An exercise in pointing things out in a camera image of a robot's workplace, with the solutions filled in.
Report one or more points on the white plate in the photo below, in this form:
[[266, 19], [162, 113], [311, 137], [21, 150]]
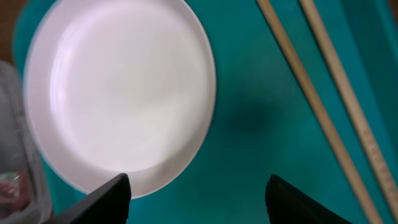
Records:
[[119, 86]]

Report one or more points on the clear plastic bin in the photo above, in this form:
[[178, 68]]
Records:
[[19, 152]]

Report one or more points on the red foil wrapper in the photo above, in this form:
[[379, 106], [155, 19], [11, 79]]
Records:
[[15, 195]]

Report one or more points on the wooden chopstick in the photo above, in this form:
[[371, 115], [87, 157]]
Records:
[[344, 159], [356, 114]]

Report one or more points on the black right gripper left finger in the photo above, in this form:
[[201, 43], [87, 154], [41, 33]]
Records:
[[107, 204]]

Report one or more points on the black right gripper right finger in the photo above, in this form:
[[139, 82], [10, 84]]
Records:
[[287, 204]]

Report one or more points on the teal plastic tray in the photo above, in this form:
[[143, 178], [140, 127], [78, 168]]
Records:
[[262, 123]]

